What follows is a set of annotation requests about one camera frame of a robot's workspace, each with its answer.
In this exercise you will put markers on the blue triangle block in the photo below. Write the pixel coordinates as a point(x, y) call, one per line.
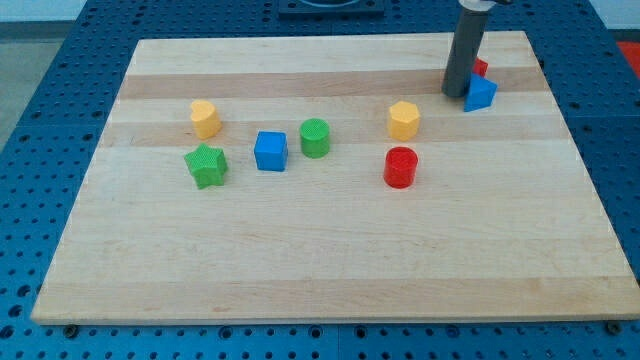
point(480, 94)

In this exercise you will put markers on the red cylinder block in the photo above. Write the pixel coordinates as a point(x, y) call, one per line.
point(400, 167)

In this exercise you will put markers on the yellow heart block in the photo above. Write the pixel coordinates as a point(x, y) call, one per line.
point(205, 119)

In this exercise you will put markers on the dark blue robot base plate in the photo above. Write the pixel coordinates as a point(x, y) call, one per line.
point(329, 8)

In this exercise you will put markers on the green star block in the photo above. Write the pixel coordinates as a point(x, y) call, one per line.
point(207, 165)

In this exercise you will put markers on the green cylinder block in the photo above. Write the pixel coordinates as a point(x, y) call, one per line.
point(315, 138)

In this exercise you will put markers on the yellow hexagon block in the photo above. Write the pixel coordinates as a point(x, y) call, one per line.
point(403, 120)

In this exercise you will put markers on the wooden board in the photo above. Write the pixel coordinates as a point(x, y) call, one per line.
point(502, 222)

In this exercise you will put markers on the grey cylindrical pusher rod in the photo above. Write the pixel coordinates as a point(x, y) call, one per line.
point(465, 45)

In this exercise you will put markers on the red block behind rod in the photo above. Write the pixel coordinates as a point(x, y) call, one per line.
point(480, 67)

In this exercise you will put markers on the blue cube block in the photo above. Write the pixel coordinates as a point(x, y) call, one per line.
point(271, 151)

